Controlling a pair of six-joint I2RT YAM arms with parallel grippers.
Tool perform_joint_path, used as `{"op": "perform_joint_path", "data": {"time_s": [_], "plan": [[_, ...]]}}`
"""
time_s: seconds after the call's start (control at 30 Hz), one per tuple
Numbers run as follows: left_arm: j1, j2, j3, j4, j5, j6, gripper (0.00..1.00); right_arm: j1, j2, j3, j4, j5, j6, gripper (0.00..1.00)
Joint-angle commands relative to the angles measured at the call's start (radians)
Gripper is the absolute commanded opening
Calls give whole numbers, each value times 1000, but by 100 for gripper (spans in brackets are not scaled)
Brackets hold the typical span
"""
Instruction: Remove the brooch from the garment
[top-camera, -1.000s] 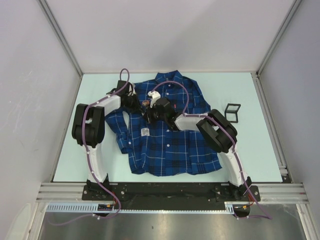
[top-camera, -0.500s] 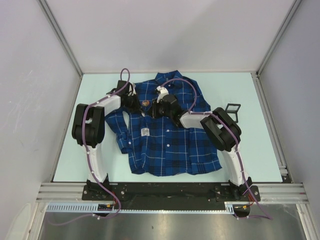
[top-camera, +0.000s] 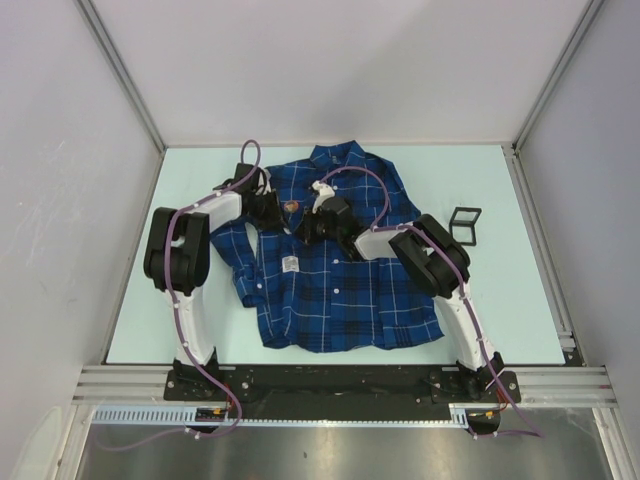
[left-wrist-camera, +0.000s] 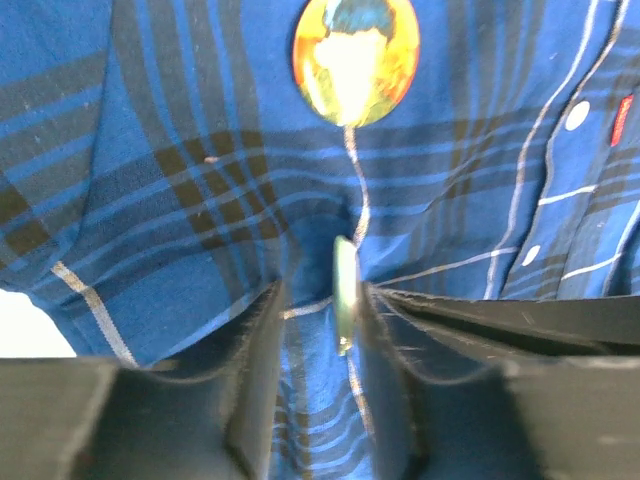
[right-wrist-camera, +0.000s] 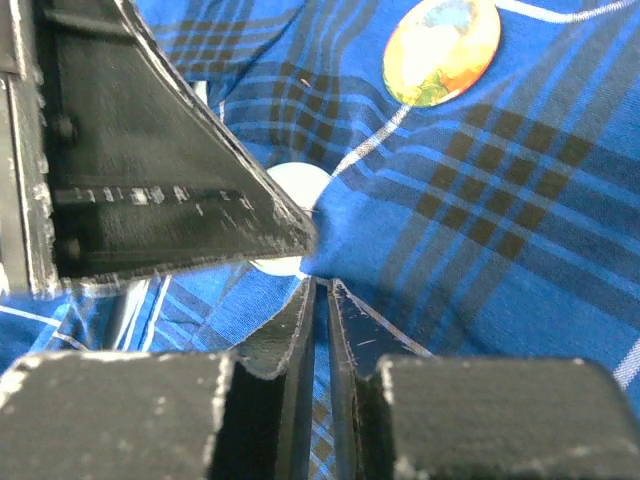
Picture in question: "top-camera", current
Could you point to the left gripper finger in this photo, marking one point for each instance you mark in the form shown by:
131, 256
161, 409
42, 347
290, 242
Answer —
264, 221
280, 221

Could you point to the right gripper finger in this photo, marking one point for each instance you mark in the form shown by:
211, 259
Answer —
310, 220
305, 234

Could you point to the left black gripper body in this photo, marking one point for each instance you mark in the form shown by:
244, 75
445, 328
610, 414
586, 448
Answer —
259, 206

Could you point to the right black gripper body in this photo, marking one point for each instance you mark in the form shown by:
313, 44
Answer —
324, 231

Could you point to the blue plaid button shirt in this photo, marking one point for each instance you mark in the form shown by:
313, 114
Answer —
315, 297

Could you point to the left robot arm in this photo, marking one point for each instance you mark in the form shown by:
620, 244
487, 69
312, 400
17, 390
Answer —
178, 252

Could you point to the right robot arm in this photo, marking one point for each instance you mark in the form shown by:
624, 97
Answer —
437, 265

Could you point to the portrait round brooch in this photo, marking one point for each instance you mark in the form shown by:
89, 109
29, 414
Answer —
291, 206

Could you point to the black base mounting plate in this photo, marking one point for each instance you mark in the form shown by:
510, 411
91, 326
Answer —
443, 384

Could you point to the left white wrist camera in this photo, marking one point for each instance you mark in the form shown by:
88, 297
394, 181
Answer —
264, 184

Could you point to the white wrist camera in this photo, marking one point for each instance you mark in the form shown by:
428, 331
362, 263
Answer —
264, 184
323, 192

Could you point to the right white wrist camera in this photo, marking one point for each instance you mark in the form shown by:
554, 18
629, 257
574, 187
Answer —
323, 192

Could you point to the black square frame stand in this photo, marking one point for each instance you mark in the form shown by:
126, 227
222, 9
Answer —
462, 225

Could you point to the grey slotted cable duct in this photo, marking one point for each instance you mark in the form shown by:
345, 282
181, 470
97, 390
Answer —
441, 416

